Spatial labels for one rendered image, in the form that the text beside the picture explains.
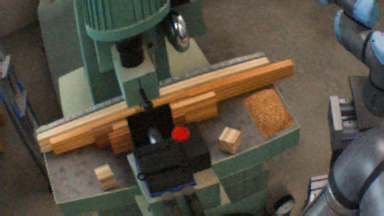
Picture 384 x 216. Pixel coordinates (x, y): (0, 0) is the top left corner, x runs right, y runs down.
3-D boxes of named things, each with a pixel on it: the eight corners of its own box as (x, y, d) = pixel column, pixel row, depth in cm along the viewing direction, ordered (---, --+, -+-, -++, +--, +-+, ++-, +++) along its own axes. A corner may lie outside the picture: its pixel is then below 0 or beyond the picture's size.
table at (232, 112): (74, 244, 99) (65, 233, 94) (47, 158, 120) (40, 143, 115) (312, 170, 109) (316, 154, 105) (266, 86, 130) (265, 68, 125)
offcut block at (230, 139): (226, 137, 112) (226, 126, 110) (241, 141, 111) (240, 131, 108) (219, 149, 110) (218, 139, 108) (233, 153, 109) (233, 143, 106)
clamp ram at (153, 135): (145, 172, 107) (135, 143, 100) (134, 147, 112) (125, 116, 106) (187, 160, 108) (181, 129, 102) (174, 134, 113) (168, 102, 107)
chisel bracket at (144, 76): (129, 114, 107) (121, 83, 101) (115, 72, 117) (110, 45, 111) (164, 102, 109) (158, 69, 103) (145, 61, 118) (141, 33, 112)
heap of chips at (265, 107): (263, 138, 110) (263, 129, 108) (241, 99, 119) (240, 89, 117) (294, 124, 112) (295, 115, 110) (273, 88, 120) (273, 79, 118)
